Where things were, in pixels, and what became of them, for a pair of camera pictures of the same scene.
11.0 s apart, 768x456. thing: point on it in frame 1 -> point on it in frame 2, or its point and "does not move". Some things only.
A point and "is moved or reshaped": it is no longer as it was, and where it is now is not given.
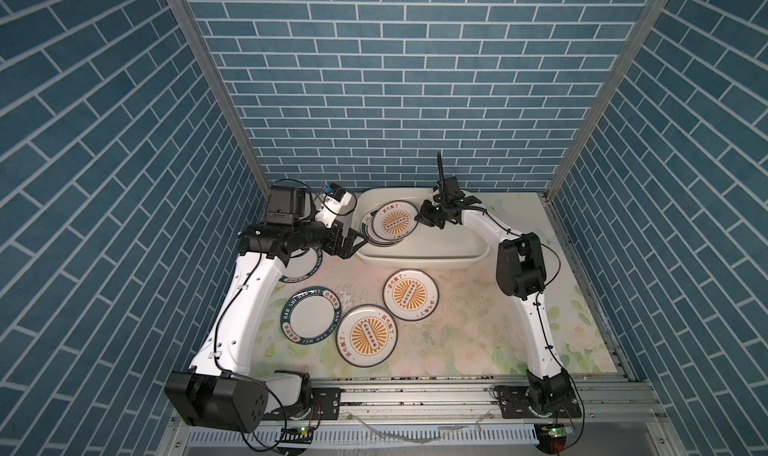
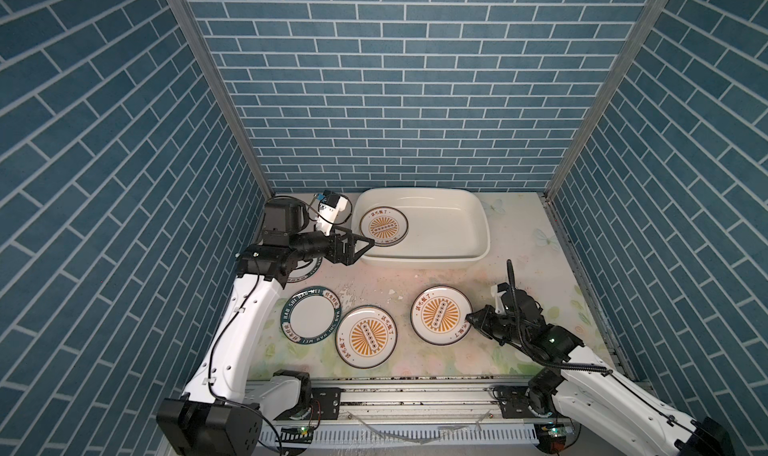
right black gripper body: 437,213 -> 498,324
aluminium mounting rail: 606,401 does not move
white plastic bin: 451,245 does not move
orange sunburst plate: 366,335 does not move
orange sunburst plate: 395,220 is moved or reshaped
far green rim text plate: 302,266 does not move
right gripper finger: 420,217 -> 477,318
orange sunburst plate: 410,294 -> 439,315
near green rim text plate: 311,315 does not move
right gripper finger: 456,219 -> 502,340
